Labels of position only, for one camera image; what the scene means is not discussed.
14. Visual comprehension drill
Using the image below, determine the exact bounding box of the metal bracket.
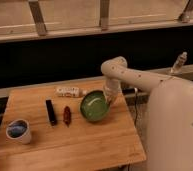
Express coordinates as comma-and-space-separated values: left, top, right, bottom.
99, 0, 110, 30
28, 0, 47, 36
178, 0, 193, 23

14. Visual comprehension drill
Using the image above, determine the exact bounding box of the small grey bottle on ledge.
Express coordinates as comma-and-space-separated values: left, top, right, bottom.
170, 52, 187, 74

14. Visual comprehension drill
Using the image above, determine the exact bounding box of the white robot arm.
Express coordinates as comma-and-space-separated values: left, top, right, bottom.
101, 57, 193, 171

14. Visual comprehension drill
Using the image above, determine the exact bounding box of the right metal bracket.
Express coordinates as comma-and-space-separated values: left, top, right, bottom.
178, 0, 193, 23

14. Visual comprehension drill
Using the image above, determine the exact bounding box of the left metal bracket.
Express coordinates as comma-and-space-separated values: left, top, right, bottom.
28, 0, 47, 36

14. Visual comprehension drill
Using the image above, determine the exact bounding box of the green ceramic bowl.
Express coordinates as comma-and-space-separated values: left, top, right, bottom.
80, 90, 109, 122

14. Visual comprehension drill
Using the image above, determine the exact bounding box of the black rectangular bar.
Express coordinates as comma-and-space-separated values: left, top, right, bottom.
46, 100, 57, 126

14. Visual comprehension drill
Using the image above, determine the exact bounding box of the brown red oblong object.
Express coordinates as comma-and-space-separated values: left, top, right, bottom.
63, 106, 71, 126

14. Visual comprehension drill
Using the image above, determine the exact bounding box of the white and blue cup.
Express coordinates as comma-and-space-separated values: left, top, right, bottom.
6, 119, 32, 144

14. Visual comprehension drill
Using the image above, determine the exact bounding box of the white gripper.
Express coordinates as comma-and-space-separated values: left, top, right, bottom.
103, 78, 121, 105

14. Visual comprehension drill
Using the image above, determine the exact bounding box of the wooden cutting board table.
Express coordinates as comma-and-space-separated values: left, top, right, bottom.
0, 85, 146, 171

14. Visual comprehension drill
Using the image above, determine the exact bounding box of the middle metal bracket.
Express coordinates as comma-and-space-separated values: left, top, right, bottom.
99, 0, 110, 30

